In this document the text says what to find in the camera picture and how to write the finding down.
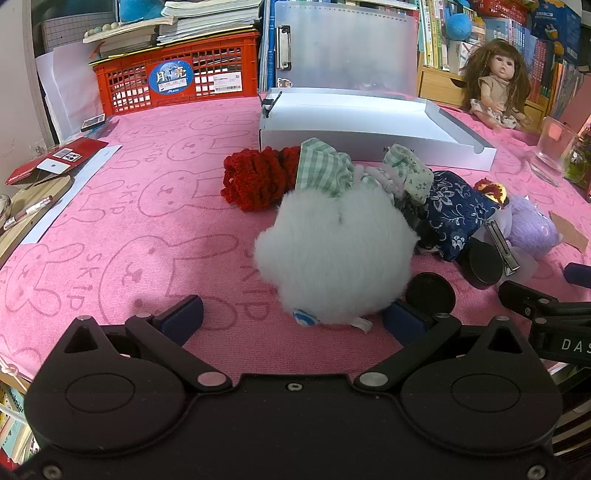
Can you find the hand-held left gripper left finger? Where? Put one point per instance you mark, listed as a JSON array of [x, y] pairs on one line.
[[184, 316]]

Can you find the long-haired doll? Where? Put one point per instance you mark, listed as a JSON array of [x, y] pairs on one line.
[[501, 87]]

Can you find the grey grid board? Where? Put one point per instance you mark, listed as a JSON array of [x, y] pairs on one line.
[[78, 27]]

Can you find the row of upright books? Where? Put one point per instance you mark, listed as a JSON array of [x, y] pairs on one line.
[[434, 32]]

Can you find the blue white plush toy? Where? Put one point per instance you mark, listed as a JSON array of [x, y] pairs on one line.
[[138, 7]]

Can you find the green checked cloth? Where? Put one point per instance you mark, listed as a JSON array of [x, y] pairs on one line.
[[323, 166]]

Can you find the black binder clip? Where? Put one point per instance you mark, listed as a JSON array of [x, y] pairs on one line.
[[267, 105]]

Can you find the white paper sheets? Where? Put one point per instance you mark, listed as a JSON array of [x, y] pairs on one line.
[[64, 92]]

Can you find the glass jar with plant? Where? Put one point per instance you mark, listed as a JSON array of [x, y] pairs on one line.
[[579, 166]]

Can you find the metal hair clip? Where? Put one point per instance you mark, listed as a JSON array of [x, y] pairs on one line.
[[501, 244]]

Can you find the yellow red crochet snake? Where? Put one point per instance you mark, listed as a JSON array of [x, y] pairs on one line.
[[489, 189]]

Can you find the white carton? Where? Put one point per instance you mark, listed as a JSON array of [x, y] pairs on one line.
[[457, 57]]

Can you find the white shallow box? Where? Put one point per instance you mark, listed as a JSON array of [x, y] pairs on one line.
[[369, 124]]

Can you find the blue printed carton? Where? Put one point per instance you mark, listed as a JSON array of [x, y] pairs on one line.
[[554, 23]]

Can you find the pen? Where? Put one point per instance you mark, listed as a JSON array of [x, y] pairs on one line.
[[32, 208]]

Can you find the red plastic crate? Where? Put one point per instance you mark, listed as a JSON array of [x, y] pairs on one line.
[[129, 78]]

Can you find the small red basket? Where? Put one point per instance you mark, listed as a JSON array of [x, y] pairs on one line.
[[508, 9]]

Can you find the blue plush ball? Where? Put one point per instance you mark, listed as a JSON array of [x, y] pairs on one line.
[[459, 25]]

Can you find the red crochet piece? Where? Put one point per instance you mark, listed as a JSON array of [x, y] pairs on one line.
[[258, 180]]

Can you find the stack of books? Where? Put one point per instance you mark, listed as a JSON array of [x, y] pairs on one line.
[[207, 18]]

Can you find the brown cardboard piece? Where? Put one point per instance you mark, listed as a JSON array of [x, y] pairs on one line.
[[570, 230]]

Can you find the white paper strip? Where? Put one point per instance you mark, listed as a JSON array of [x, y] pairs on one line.
[[69, 194]]

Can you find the small cartoon sticker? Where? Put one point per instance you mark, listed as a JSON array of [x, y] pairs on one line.
[[285, 83]]

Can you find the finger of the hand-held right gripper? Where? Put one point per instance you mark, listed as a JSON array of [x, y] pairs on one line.
[[526, 300], [579, 274]]

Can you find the pink rabbit print towel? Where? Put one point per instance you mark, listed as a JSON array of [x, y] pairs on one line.
[[138, 184]]

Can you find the wooden drawer box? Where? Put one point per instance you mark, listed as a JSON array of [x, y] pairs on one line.
[[438, 90]]

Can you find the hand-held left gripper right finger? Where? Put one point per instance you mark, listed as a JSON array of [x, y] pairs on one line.
[[402, 324]]

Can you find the purple plush toy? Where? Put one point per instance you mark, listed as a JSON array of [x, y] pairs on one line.
[[531, 226]]

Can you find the red booklet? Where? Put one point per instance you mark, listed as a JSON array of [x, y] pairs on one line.
[[83, 147]]

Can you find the small printed card box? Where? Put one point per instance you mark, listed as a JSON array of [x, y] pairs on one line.
[[93, 122]]

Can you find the white fluffy pompom plush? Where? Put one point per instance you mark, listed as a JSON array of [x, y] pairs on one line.
[[332, 254]]

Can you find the wooden board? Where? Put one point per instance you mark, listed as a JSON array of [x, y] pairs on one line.
[[23, 242]]

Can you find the translucent clipboard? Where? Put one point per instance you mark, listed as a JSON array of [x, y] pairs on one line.
[[346, 46]]

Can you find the glass cup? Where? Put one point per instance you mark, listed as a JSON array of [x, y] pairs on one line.
[[549, 157]]

